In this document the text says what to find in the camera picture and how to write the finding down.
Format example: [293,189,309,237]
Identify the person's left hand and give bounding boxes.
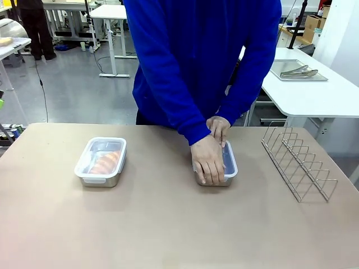
[206,115,232,149]

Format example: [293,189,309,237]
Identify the person's right hand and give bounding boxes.
[190,134,227,187]

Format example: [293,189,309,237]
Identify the clear lid with white rim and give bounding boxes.
[192,140,239,184]
[73,136,127,184]

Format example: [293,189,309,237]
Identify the steel rectangular container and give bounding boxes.
[193,140,238,188]
[80,140,126,188]

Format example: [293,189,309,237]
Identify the steel tongs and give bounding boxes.
[279,64,319,79]

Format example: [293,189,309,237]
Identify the golden croissant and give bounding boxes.
[89,151,122,175]

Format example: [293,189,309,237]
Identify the person's right forearm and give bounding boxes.
[157,81,215,147]

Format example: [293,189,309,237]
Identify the person's left forearm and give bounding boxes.
[218,64,270,127]

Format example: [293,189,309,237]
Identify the steel baking tray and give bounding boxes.
[269,59,329,82]

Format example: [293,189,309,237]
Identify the white side table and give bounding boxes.
[238,46,359,141]

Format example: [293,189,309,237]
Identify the person in blue sweater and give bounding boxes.
[123,0,283,146]

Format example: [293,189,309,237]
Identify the black stand pole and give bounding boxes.
[288,0,308,50]

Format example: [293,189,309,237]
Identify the cardboard box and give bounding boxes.
[302,14,328,43]

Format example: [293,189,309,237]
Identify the white height-adjustable desk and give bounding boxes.
[89,4,139,78]

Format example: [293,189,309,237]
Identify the thin black tripod pole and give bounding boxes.
[84,0,94,43]

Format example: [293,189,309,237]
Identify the white lab bench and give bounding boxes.
[42,0,101,52]

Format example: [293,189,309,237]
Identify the row of drink cans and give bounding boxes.
[0,123,26,141]

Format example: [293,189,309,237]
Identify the person in black clothes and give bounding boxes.
[16,0,57,61]

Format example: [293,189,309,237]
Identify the white table with dome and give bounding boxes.
[0,36,32,92]

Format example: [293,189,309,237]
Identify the clear plastic dome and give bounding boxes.
[0,18,30,39]

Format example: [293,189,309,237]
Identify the metal wire lid rack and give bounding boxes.
[260,120,339,203]

